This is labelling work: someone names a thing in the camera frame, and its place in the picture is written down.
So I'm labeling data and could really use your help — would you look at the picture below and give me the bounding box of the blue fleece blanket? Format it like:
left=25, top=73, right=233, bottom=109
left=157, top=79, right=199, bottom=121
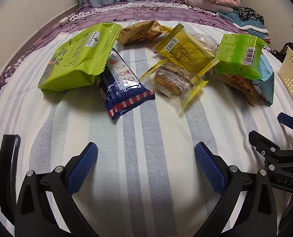
left=217, top=11, right=269, bottom=36

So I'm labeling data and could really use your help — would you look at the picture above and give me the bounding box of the yellow biscuit packet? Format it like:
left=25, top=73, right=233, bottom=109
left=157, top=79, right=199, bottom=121
left=153, top=23, right=219, bottom=76

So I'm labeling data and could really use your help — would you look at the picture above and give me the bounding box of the mauve folded quilt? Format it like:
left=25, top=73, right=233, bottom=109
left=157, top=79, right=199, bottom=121
left=178, top=0, right=226, bottom=11

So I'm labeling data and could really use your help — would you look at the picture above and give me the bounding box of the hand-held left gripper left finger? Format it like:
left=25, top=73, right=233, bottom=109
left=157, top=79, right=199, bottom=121
left=15, top=142, right=100, bottom=237

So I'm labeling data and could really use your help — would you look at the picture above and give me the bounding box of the blue red-checkered snack packet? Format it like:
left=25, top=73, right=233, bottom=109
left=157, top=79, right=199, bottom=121
left=97, top=48, right=156, bottom=121

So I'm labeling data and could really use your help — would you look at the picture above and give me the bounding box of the white wardrobe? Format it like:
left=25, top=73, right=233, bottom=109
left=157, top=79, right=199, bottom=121
left=0, top=0, right=80, bottom=72

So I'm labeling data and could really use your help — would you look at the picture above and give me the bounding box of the tan dotted snack packet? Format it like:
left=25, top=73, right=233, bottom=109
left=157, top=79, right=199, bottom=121
left=117, top=20, right=173, bottom=46

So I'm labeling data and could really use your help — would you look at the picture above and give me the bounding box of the large green snack bag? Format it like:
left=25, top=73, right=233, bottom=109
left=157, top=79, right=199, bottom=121
left=37, top=23, right=123, bottom=95

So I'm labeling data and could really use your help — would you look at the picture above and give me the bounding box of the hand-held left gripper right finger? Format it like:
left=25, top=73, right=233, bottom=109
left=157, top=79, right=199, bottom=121
left=194, top=142, right=277, bottom=237

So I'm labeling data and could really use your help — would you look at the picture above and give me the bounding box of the tan brown-label pancake packet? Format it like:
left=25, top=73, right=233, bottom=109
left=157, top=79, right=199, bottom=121
left=217, top=73, right=257, bottom=107

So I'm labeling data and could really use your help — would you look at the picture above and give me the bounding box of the small green snack packet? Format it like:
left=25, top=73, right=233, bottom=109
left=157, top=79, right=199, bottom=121
left=216, top=33, right=268, bottom=81

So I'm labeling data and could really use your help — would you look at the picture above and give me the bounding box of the clear biscuit packet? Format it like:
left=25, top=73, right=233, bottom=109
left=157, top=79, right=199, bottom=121
left=188, top=33, right=218, bottom=57

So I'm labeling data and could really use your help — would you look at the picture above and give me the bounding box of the clear yellow-edged round cake packet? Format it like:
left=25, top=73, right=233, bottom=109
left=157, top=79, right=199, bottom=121
left=140, top=59, right=208, bottom=110

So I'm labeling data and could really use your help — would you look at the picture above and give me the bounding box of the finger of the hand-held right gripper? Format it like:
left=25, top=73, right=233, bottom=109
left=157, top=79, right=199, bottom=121
left=278, top=112, right=293, bottom=132
left=249, top=130, right=285, bottom=160

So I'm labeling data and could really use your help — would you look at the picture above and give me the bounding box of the light blue snack packet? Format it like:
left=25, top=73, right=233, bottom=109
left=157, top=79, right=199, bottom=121
left=251, top=54, right=275, bottom=107

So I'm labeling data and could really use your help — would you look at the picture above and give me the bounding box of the leopard print cloth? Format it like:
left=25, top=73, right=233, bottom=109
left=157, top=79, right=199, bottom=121
left=231, top=7, right=264, bottom=24

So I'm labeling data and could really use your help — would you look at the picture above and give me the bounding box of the purple floral bedsheet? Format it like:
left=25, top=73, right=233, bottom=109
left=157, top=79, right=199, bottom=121
left=0, top=0, right=270, bottom=87

